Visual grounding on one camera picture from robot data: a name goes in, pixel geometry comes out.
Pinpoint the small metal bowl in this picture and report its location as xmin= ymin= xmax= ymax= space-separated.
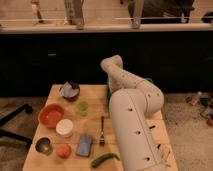
xmin=35 ymin=137 xmax=52 ymax=155

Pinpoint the blue sponge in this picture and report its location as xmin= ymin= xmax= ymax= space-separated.
xmin=76 ymin=134 xmax=93 ymax=157

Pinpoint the green chili pepper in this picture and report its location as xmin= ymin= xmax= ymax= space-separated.
xmin=90 ymin=153 xmax=120 ymax=168

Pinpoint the orange tomato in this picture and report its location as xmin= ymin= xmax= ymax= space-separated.
xmin=56 ymin=144 xmax=71 ymax=159

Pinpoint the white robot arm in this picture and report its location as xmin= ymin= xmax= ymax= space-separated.
xmin=101 ymin=55 xmax=166 ymax=171

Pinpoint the red bowl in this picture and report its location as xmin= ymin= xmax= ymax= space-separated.
xmin=38 ymin=104 xmax=64 ymax=128

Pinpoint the small green cup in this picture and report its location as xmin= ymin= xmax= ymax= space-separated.
xmin=77 ymin=101 xmax=88 ymax=116

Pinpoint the dark bowl with cloth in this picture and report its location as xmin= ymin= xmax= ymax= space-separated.
xmin=59 ymin=82 xmax=80 ymax=101

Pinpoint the brown chocolate bar packet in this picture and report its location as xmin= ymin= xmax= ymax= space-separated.
xmin=161 ymin=147 xmax=170 ymax=164

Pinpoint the green plastic tray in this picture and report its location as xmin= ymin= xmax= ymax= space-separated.
xmin=106 ymin=78 xmax=153 ymax=111

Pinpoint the metal fork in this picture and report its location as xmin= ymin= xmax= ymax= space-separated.
xmin=99 ymin=116 xmax=105 ymax=145

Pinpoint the black office chair base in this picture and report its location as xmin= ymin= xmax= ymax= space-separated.
xmin=0 ymin=103 xmax=33 ymax=149

